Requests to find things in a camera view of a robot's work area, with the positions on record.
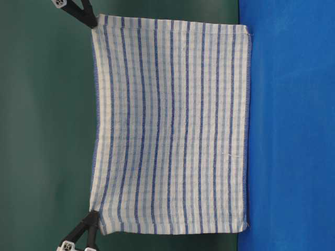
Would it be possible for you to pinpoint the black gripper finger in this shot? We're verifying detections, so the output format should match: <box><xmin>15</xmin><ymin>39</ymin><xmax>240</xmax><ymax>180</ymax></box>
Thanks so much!
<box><xmin>84</xmin><ymin>218</ymin><xmax>99</xmax><ymax>251</ymax></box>
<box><xmin>58</xmin><ymin>211</ymin><xmax>97</xmax><ymax>248</ymax></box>
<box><xmin>52</xmin><ymin>0</ymin><xmax>84</xmax><ymax>24</ymax></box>
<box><xmin>81</xmin><ymin>0</ymin><xmax>98</xmax><ymax>28</ymax></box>

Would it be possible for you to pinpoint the white blue striped towel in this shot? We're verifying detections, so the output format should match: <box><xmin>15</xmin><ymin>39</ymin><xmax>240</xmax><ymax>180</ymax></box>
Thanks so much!
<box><xmin>90</xmin><ymin>15</ymin><xmax>252</xmax><ymax>235</ymax></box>

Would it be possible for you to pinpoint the blue table cloth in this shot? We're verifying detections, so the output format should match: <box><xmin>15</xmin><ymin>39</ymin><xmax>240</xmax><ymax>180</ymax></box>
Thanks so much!
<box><xmin>238</xmin><ymin>1</ymin><xmax>334</xmax><ymax>250</ymax></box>

